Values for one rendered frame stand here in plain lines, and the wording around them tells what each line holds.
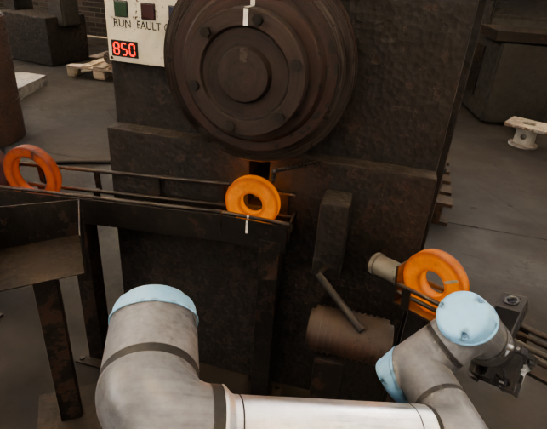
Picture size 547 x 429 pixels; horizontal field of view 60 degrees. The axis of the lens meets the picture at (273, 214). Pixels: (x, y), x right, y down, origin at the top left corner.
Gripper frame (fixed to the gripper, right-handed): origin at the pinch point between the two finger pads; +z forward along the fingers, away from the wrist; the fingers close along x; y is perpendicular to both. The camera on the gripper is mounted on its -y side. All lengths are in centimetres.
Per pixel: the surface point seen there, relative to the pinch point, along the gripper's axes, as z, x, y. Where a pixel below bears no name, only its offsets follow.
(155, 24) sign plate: -56, -94, -44
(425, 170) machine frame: 3, -37, -41
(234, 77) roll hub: -49, -59, -31
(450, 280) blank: 0.2, -18.2, -12.5
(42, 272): -45, -99, 27
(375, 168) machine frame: -5, -46, -36
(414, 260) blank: -0.8, -27.5, -14.6
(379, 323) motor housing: 11.9, -36.5, 0.3
